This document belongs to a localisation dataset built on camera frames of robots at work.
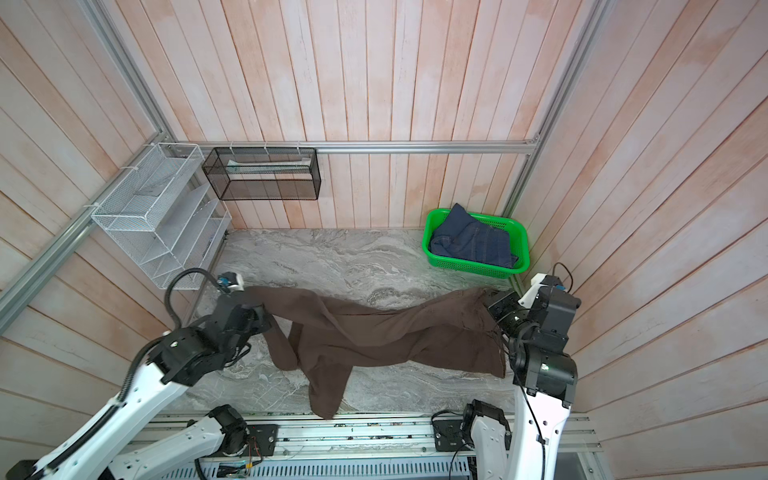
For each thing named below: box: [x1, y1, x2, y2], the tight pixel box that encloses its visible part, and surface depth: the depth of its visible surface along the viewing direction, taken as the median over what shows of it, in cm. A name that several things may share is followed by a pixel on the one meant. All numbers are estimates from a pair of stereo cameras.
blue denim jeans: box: [430, 203, 518, 269], surface depth 109 cm
